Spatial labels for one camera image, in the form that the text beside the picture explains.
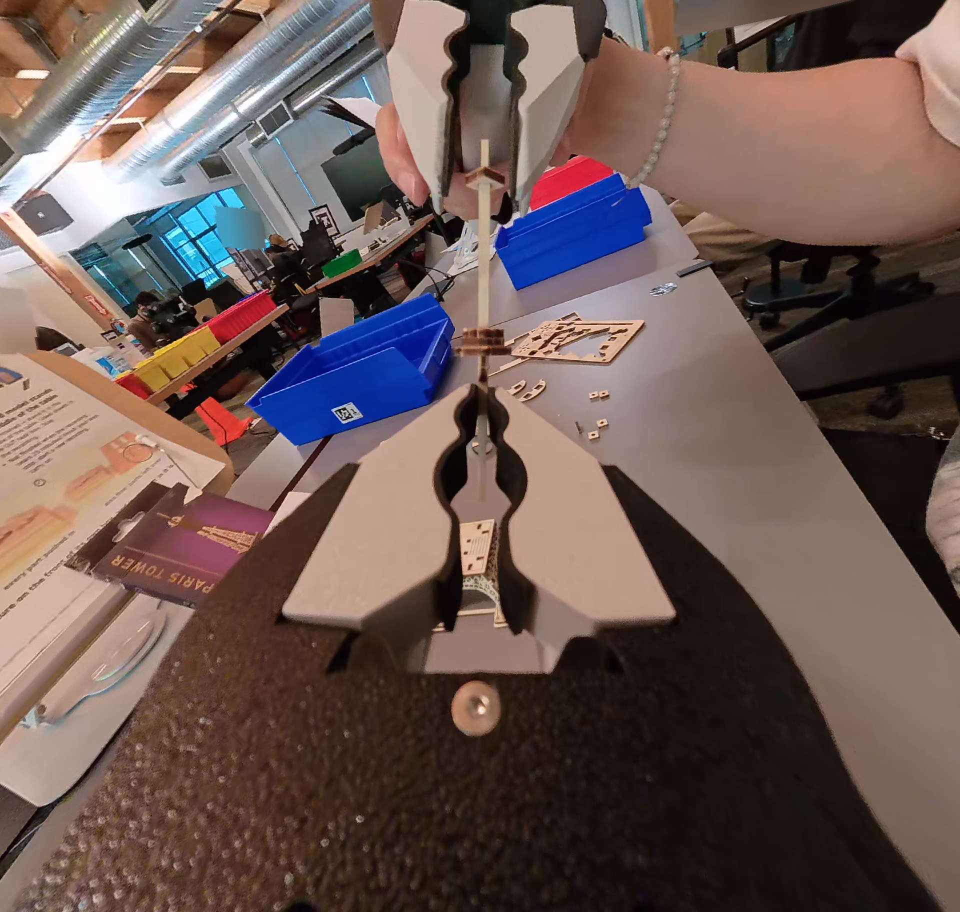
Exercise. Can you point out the black office chair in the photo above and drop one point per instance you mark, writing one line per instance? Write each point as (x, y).
(825, 282)

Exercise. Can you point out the wooden puzzle sheet with arcs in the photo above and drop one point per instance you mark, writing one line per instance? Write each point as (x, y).
(622, 327)

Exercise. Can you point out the person's right forearm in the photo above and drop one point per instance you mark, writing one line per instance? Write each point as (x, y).
(787, 147)

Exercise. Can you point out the black computer monitor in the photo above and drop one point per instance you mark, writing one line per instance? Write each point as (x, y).
(360, 177)

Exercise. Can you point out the instruction poster board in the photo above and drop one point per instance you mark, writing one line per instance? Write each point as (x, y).
(60, 477)

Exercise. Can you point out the red storage bin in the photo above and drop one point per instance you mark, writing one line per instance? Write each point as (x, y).
(574, 181)

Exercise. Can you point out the thin wooden spire piece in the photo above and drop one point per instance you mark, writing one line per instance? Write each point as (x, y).
(484, 267)

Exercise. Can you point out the row of coloured storage bins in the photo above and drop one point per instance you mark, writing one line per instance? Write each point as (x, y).
(195, 342)

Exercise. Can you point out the wooden tower base model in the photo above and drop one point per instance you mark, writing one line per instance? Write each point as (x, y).
(480, 544)

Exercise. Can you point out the person's right hand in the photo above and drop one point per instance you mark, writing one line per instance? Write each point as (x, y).
(607, 102)

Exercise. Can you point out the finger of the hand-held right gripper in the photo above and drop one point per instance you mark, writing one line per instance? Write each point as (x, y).
(551, 72)
(424, 79)

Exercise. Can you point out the green storage bin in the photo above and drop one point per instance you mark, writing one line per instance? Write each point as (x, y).
(343, 263)

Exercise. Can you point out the orange traffic cone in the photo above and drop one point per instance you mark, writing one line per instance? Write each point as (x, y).
(225, 421)

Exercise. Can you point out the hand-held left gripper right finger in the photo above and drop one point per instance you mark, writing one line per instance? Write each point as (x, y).
(592, 544)

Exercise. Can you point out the purple puzzle box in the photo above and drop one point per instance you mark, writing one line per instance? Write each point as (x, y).
(187, 552)

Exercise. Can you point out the large blue storage bin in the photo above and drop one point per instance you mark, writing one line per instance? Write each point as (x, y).
(352, 379)

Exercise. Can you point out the small blue storage bin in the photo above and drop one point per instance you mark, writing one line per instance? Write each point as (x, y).
(570, 244)

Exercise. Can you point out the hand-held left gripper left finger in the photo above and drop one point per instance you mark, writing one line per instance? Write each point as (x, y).
(367, 544)

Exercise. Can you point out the white articulated stand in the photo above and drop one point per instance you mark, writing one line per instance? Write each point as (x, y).
(112, 649)

